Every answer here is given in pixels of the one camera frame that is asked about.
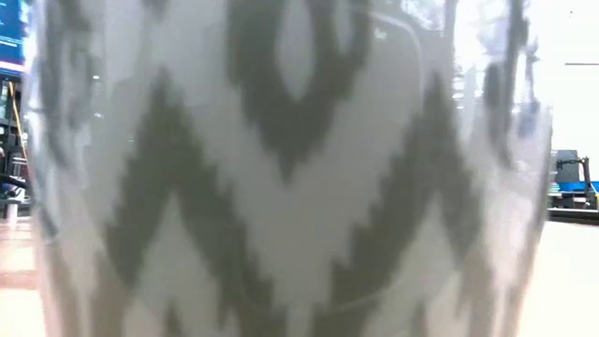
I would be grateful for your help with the blue screen monitor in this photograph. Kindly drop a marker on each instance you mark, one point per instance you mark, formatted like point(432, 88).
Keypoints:
point(11, 33)

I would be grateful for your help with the black table frame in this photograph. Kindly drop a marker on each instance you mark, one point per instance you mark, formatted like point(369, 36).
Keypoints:
point(573, 215)

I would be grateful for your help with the grey white diamond pattern mug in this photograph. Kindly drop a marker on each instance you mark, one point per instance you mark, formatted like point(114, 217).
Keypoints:
point(290, 187)

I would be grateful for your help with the blue storage bin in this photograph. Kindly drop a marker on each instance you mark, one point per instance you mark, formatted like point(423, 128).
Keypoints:
point(578, 187)

